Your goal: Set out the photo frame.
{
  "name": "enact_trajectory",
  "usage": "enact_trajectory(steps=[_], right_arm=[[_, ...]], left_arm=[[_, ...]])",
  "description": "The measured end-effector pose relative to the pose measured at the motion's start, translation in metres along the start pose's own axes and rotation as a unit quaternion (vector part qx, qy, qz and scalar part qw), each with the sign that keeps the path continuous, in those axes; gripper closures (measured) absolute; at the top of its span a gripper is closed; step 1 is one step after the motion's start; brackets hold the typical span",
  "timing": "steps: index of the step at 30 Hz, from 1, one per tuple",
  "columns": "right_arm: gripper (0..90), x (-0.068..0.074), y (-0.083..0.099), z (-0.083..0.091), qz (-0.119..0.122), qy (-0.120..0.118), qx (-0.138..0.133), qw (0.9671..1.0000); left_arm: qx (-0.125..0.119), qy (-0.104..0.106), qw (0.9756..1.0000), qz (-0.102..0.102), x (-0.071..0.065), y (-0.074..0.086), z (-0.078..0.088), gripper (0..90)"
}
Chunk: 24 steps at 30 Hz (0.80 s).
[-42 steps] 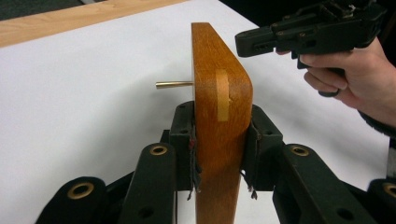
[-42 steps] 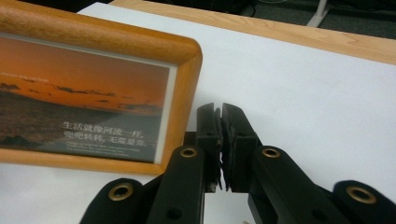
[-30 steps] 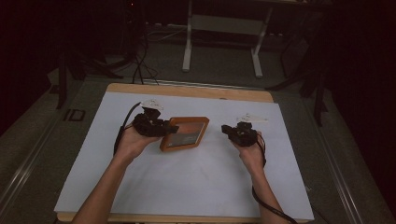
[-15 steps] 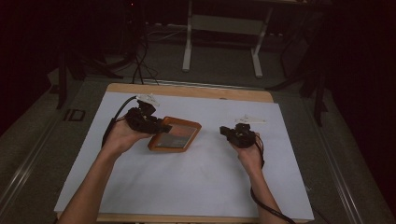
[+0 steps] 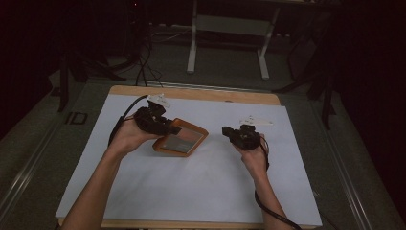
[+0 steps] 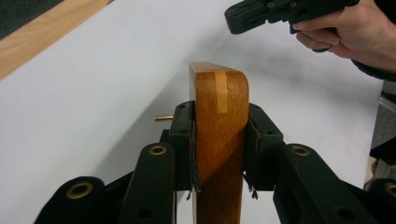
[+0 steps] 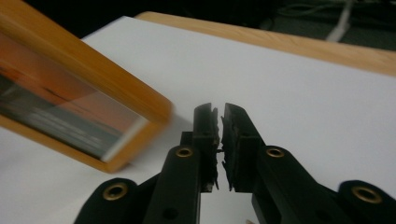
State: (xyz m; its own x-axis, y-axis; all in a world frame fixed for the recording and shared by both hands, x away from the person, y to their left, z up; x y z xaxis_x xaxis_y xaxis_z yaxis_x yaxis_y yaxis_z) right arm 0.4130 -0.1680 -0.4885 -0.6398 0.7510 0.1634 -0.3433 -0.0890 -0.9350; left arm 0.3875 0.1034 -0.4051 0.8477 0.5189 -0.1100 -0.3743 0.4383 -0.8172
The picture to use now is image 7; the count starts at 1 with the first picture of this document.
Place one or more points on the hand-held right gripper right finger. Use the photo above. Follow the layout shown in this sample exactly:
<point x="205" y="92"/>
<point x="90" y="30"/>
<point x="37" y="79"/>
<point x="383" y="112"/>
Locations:
<point x="258" y="174"/>

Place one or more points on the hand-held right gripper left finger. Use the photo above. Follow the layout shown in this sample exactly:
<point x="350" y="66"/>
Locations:
<point x="183" y="177"/>

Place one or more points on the wooden photo frame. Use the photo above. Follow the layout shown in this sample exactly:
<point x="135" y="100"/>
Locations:
<point x="74" y="93"/>

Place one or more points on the white metal stand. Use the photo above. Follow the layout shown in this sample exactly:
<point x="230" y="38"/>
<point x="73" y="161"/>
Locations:
<point x="341" y="21"/>

